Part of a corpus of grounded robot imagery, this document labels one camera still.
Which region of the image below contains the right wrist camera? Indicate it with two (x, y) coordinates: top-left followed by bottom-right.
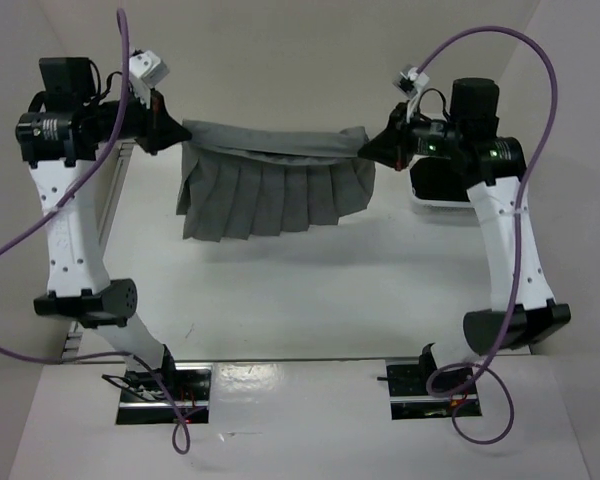
(393, 65), (430, 112)

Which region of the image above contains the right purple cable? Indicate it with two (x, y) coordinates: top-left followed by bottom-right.
(415, 27), (557, 444)

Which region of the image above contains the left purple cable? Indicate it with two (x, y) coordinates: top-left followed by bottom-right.
(0, 7), (207, 455)

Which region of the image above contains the white plastic basket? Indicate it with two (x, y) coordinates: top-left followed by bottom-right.
(408, 156), (473, 212)

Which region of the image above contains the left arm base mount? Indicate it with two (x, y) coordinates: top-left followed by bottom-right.
(101, 362), (212, 425)

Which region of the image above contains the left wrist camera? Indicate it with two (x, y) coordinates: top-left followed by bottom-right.
(129, 50), (170, 106)

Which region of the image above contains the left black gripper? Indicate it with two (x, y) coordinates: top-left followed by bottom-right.
(84, 82), (191, 156)

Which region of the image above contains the purple cable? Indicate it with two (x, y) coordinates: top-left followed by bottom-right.
(0, 7), (207, 455)
(415, 27), (557, 444)

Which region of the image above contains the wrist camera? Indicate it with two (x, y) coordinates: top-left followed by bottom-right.
(393, 65), (430, 112)
(129, 50), (170, 106)

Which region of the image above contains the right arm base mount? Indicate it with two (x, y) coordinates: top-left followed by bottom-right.
(377, 359), (482, 421)

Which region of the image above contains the black folded skirt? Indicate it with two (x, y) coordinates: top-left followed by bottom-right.
(410, 157), (469, 204)

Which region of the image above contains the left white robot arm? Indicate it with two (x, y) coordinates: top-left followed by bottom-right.
(15, 50), (191, 400)

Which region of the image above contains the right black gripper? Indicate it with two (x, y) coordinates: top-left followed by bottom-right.
(360, 98), (465, 170)

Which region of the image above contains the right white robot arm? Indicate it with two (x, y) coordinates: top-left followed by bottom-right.
(359, 73), (571, 393)

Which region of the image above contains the grey skirt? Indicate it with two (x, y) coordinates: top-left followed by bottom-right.
(176, 120), (376, 242)

